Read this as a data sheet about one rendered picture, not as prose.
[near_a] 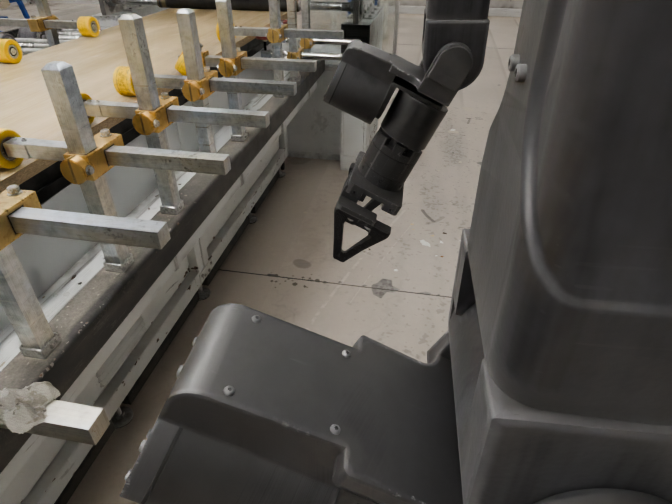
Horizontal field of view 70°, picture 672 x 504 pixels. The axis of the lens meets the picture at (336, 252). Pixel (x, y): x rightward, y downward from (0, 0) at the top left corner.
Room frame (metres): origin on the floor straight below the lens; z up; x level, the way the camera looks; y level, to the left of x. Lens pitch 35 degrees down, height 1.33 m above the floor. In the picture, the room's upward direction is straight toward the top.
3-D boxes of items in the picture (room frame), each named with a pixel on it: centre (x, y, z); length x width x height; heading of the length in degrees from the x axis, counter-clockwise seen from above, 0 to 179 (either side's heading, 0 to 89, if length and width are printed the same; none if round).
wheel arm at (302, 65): (1.60, 0.24, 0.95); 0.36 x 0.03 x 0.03; 79
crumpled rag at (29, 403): (0.36, 0.37, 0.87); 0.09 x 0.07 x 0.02; 79
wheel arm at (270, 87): (1.37, 0.36, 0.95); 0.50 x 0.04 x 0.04; 79
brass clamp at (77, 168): (0.87, 0.47, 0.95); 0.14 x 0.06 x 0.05; 169
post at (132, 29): (1.09, 0.43, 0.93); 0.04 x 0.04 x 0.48; 79
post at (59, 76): (0.84, 0.47, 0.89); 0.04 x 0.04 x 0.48; 79
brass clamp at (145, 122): (1.11, 0.42, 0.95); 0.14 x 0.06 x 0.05; 169
